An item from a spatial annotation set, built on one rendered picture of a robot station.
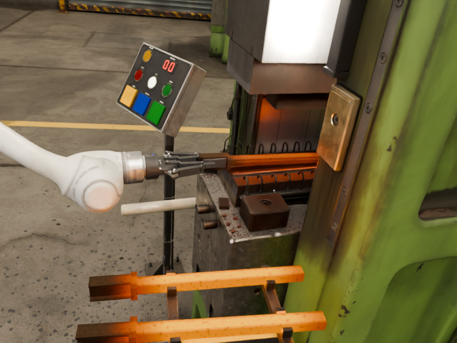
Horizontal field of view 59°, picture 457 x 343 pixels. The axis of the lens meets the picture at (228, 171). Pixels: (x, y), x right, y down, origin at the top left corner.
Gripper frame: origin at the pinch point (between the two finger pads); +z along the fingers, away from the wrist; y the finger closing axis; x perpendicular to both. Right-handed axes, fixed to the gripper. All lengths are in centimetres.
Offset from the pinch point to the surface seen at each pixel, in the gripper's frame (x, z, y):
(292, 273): -4.3, 6.6, 43.2
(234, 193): -8.1, 5.6, 5.9
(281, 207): -5.7, 15.1, 18.0
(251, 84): 26.1, 6.3, 7.4
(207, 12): -89, 197, -762
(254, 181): -4.5, 11.3, 5.8
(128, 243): -103, -21, -88
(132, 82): 2, -17, -65
